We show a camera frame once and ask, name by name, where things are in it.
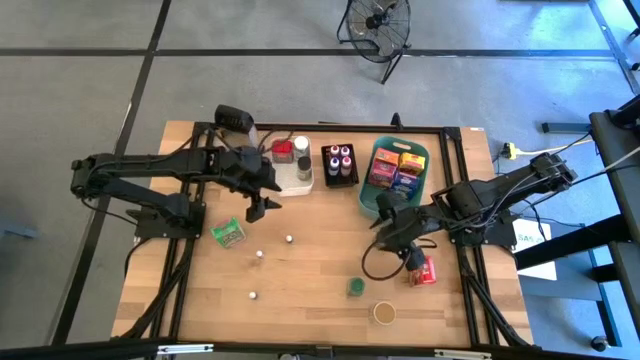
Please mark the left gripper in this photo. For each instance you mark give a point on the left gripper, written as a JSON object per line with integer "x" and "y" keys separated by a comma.
{"x": 250, "y": 172}

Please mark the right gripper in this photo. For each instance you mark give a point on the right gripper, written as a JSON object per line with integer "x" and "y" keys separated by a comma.
{"x": 402, "y": 232}

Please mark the red patterned tin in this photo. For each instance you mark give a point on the red patterned tin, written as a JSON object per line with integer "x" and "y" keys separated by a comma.
{"x": 426, "y": 275}

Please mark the black-lidded herb jar green label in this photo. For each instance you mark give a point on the black-lidded herb jar green label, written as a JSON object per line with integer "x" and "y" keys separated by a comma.
{"x": 304, "y": 165}

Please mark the smoked paprika tin red lid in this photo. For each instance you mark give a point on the smoked paprika tin red lid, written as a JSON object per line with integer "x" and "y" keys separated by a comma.
{"x": 283, "y": 151}

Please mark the green Apple Jacks cereal box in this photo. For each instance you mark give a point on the green Apple Jacks cereal box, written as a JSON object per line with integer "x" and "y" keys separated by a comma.
{"x": 227, "y": 234}

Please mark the white-lidded spice jar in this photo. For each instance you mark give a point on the white-lidded spice jar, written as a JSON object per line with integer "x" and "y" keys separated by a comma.
{"x": 301, "y": 145}

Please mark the blue-tipped squeeze bottle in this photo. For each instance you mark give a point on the blue-tipped squeeze bottle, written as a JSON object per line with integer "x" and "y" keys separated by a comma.
{"x": 334, "y": 165}

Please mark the red-tipped squeeze bottle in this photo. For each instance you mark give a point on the red-tipped squeeze bottle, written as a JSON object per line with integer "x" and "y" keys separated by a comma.
{"x": 334, "y": 150}

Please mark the pink-tipped squeeze bottle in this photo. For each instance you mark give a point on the pink-tipped squeeze bottle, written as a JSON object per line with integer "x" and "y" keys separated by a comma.
{"x": 346, "y": 165}

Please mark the purple-tipped squeeze bottle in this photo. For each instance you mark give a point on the purple-tipped squeeze bottle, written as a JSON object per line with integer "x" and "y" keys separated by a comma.
{"x": 345, "y": 150}

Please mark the pink Raisin Bran cereal box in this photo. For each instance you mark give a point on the pink Raisin Bran cereal box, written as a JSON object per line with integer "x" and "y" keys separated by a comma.
{"x": 382, "y": 175}

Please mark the yellow Corn Pops cereal box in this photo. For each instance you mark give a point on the yellow Corn Pops cereal box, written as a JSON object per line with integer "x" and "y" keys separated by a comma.
{"x": 412, "y": 162}

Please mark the orange cereal box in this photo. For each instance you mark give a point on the orange cereal box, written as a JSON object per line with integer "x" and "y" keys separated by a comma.
{"x": 387, "y": 157}

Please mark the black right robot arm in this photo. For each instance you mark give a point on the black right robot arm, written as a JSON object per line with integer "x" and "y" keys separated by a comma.
{"x": 500, "y": 187}

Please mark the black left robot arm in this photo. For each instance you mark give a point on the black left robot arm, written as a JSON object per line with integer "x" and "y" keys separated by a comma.
{"x": 150, "y": 162}

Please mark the white plastic bin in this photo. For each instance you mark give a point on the white plastic bin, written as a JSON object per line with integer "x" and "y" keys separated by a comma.
{"x": 295, "y": 182}

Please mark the green-lidded oregano glass jar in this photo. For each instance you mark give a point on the green-lidded oregano glass jar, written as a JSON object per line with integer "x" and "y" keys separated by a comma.
{"x": 355, "y": 286}

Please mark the black slotted plastic basket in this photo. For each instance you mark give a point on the black slotted plastic basket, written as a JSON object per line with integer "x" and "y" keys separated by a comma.
{"x": 340, "y": 181}

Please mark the teal plastic bin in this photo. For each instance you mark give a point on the teal plastic bin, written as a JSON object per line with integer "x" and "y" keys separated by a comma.
{"x": 369, "y": 197}

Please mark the white paper sign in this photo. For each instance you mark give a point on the white paper sign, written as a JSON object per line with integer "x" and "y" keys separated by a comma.
{"x": 535, "y": 235}

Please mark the yellow power strip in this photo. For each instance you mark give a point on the yellow power strip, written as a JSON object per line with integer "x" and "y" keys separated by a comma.
{"x": 511, "y": 150}

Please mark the grey metal floor bar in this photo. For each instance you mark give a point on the grey metal floor bar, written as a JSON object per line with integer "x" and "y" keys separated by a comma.
{"x": 565, "y": 127}

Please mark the black caster wheel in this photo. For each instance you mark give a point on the black caster wheel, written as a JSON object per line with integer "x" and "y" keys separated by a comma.
{"x": 598, "y": 343}

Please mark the black floor fan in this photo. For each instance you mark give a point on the black floor fan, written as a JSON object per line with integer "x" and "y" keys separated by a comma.
{"x": 374, "y": 21}

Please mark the black workbench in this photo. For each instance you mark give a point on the black workbench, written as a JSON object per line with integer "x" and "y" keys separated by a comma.
{"x": 620, "y": 200}

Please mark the black overhead crossbar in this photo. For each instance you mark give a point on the black overhead crossbar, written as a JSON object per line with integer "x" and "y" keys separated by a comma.
{"x": 75, "y": 350}

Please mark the black aluminium table frame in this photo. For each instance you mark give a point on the black aluminium table frame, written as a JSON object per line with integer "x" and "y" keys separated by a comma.
{"x": 350, "y": 128}

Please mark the small black clamp post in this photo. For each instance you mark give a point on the small black clamp post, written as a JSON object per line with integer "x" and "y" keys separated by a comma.
{"x": 396, "y": 121}

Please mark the blue-grey metal cart frame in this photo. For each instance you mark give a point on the blue-grey metal cart frame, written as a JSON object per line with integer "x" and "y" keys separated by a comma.
{"x": 560, "y": 290}

